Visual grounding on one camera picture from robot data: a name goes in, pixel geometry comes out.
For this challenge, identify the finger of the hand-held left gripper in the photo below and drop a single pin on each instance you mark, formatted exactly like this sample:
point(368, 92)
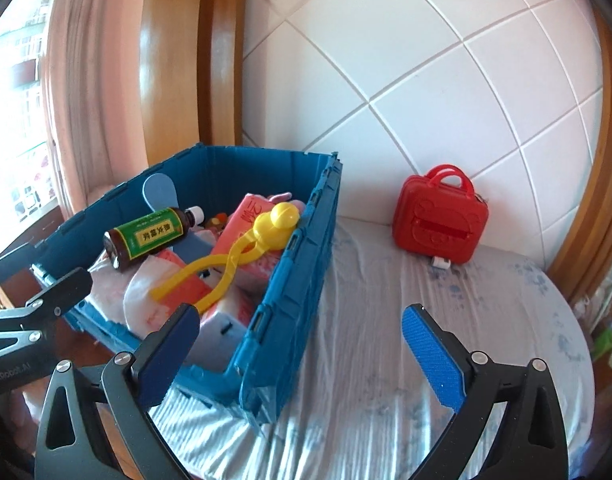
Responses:
point(6, 262)
point(61, 287)

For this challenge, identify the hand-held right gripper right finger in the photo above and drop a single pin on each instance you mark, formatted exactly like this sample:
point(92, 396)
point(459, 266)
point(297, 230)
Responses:
point(431, 355)

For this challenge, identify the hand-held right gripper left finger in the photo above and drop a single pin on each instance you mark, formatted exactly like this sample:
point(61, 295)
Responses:
point(166, 355)

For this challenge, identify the brown bottle green label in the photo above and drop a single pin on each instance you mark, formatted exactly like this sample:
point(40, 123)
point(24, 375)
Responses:
point(146, 237)

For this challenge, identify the blue plastic crate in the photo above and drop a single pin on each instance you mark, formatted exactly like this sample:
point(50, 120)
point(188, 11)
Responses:
point(286, 300)

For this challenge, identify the yellow plastic ball clamp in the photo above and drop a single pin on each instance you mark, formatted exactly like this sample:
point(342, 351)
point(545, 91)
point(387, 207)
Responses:
point(276, 222)

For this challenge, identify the clear plastic bag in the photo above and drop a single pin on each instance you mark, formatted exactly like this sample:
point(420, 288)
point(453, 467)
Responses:
point(146, 305)

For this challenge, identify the blue floral bed sheet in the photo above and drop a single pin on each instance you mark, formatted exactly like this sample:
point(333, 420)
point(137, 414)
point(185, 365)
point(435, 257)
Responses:
point(366, 280)

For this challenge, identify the small red suitcase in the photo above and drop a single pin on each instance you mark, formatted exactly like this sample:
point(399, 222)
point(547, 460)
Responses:
point(436, 225)

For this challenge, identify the window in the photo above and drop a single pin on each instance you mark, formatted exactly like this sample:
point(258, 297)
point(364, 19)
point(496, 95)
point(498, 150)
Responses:
point(21, 110)

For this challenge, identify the pile of red white packets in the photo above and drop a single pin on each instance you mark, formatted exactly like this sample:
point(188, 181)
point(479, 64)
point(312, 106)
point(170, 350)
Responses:
point(246, 220)

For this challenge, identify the green packet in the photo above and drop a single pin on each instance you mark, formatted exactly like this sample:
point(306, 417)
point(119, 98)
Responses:
point(606, 340)

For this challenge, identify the pink curtain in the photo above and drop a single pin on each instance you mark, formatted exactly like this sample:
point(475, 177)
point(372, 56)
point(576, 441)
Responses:
point(96, 85)

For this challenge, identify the white padded headboard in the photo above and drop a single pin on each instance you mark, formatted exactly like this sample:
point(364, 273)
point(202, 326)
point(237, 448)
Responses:
point(411, 60)

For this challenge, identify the wooden bed frame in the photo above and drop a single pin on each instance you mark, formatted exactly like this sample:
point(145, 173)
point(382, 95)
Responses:
point(221, 60)

